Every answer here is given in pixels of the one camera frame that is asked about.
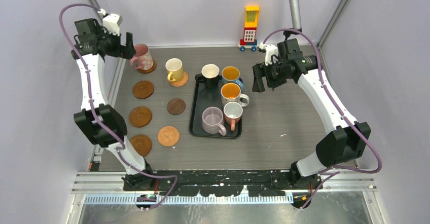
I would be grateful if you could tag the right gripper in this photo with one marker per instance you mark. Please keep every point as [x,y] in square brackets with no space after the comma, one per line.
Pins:
[259,72]

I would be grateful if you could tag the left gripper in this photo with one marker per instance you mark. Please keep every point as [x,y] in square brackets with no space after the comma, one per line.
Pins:
[124,51]

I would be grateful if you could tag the dusty pink mug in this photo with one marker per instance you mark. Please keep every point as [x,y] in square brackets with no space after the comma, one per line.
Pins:
[142,58]

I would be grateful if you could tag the yellow mug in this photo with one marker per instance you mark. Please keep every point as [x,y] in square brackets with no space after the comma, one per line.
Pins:
[175,69]

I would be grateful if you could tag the woven rattan coaster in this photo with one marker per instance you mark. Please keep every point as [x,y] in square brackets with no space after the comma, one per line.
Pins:
[168,136]
[181,82]

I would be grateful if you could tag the black plastic tray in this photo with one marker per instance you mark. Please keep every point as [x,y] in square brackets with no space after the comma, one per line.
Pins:
[204,98]

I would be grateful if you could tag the dark walnut round coaster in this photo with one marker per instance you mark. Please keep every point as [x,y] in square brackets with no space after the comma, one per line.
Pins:
[176,106]

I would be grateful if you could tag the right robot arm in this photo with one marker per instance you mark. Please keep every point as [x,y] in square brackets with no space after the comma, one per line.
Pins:
[285,61]

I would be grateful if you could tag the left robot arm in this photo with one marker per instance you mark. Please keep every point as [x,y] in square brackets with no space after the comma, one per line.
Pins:
[99,121]

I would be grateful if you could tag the brown wooden saucer far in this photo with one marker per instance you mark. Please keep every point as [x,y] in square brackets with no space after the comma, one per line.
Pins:
[149,70]

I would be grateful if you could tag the brown wooden saucer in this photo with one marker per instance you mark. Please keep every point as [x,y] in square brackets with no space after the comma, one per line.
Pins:
[143,89]
[142,144]
[149,70]
[140,116]

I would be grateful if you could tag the blue orange-inside mug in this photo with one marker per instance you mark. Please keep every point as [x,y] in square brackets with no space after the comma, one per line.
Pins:
[231,74]

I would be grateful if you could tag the colourful toy block tower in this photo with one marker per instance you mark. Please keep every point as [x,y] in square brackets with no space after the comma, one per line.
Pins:
[249,40]

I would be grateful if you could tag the white floral orange-inside mug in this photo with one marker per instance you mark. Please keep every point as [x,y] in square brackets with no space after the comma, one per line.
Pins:
[231,92]

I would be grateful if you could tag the black tripod stand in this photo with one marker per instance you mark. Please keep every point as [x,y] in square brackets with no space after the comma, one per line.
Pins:
[290,31]

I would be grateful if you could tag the salmon pink mug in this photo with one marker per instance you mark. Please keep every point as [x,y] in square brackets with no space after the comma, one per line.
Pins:
[233,112]

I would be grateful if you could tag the black white-inside mug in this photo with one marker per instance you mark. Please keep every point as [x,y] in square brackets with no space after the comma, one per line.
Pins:
[209,76]

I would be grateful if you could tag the lilac ribbed mug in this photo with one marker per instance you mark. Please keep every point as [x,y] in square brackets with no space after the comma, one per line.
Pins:
[213,121]

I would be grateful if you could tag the grey metal pole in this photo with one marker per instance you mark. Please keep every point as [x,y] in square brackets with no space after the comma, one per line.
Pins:
[295,14]

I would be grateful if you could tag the brown wooden saucer near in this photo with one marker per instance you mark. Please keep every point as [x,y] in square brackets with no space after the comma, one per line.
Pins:
[142,144]

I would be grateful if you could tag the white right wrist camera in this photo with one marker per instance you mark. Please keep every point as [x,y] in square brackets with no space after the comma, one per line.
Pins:
[271,53]

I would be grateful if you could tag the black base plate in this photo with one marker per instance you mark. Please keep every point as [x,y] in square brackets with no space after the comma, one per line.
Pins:
[218,182]

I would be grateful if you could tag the aluminium rail frame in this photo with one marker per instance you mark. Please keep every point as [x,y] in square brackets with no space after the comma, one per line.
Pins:
[106,188]

